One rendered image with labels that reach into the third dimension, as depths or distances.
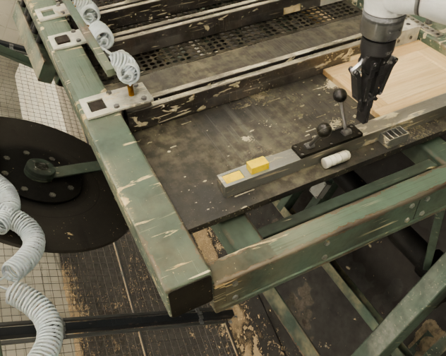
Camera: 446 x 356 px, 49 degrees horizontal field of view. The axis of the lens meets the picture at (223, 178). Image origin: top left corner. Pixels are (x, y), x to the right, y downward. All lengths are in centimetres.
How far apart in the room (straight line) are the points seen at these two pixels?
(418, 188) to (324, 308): 201
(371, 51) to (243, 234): 51
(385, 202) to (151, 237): 55
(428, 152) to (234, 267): 73
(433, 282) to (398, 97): 68
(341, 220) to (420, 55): 87
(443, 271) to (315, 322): 151
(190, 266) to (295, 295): 239
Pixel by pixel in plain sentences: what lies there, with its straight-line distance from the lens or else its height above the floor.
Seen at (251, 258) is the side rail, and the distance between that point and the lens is 105.
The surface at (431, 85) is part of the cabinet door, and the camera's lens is 169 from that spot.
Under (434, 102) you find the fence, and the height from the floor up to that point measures 111.
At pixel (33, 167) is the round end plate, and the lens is 192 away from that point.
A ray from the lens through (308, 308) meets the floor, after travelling 326.
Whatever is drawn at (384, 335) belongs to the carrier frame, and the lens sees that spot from 200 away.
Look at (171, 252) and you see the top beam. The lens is 100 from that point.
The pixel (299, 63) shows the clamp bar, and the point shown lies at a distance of 161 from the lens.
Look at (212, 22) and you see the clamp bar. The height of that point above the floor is 142.
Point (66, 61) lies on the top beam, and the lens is 166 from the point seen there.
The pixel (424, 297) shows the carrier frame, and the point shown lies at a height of 79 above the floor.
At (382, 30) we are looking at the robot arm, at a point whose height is 160.
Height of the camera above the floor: 246
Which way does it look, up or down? 39 degrees down
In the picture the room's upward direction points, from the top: 82 degrees counter-clockwise
